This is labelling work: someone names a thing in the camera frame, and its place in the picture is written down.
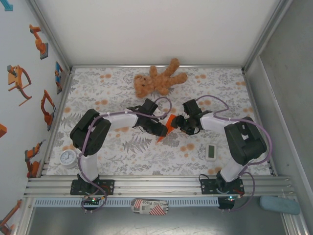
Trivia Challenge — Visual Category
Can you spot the floral patterned tablecloth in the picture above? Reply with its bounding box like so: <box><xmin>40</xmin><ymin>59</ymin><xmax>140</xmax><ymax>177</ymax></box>
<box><xmin>46</xmin><ymin>67</ymin><xmax>272</xmax><ymax>176</ymax></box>

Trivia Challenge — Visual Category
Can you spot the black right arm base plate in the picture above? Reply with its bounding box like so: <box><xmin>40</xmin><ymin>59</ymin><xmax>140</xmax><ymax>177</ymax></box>
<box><xmin>200</xmin><ymin>178</ymin><xmax>245</xmax><ymax>195</ymax></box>

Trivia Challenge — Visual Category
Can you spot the white round analog clock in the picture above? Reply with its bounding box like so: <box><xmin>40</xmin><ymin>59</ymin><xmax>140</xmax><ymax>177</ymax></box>
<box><xmin>60</xmin><ymin>149</ymin><xmax>79</xmax><ymax>169</ymax></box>

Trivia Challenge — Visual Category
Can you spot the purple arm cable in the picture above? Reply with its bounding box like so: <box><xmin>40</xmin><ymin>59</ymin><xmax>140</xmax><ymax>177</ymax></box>
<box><xmin>195</xmin><ymin>94</ymin><xmax>273</xmax><ymax>213</ymax></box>
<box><xmin>78</xmin><ymin>96</ymin><xmax>172</xmax><ymax>214</ymax></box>

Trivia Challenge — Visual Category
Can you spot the brown teddy bear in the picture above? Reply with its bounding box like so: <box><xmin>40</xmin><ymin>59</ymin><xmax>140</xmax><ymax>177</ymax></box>
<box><xmin>134</xmin><ymin>58</ymin><xmax>188</xmax><ymax>98</ymax></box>

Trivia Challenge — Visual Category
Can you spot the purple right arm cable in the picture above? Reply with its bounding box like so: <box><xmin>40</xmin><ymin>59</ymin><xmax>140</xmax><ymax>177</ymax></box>
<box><xmin>195</xmin><ymin>94</ymin><xmax>273</xmax><ymax>213</ymax></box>

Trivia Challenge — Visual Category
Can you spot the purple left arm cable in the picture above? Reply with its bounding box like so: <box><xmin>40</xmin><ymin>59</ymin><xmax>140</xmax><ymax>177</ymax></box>
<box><xmin>78</xmin><ymin>96</ymin><xmax>172</xmax><ymax>214</ymax></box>

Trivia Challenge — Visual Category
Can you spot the white slotted cable duct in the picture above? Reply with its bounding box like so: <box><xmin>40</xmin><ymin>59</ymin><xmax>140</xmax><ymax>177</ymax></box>
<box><xmin>34</xmin><ymin>197</ymin><xmax>220</xmax><ymax>207</ymax></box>

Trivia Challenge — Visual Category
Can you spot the orange gripper claw sticker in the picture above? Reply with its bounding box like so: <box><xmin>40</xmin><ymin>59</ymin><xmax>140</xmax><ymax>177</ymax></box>
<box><xmin>6</xmin><ymin>65</ymin><xmax>33</xmax><ymax>107</ymax></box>

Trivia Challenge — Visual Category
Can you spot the orange square paper sheet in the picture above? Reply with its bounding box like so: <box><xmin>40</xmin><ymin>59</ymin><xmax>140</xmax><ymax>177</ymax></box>
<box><xmin>156</xmin><ymin>114</ymin><xmax>178</xmax><ymax>143</ymax></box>

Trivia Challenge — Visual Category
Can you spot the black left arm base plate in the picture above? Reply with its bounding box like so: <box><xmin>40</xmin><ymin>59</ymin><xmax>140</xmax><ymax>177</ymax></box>
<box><xmin>70</xmin><ymin>179</ymin><xmax>115</xmax><ymax>196</ymax></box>

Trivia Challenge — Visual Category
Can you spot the blue-grey cloth pad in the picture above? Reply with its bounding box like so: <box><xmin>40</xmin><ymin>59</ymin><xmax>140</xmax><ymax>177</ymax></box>
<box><xmin>259</xmin><ymin>195</ymin><xmax>301</xmax><ymax>215</ymax></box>

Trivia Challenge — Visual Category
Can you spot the white digital timer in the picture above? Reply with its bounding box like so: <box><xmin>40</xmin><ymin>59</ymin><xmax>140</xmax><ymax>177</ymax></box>
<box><xmin>204</xmin><ymin>143</ymin><xmax>218</xmax><ymax>162</ymax></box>

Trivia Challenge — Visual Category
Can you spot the aluminium profile frame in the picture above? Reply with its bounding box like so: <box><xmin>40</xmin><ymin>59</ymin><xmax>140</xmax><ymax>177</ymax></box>
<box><xmin>23</xmin><ymin>0</ymin><xmax>313</xmax><ymax>235</ymax></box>

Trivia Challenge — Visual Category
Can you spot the blue and orange machine sticker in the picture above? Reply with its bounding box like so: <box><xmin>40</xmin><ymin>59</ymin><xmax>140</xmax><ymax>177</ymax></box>
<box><xmin>54</xmin><ymin>61</ymin><xmax>65</xmax><ymax>95</ymax></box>

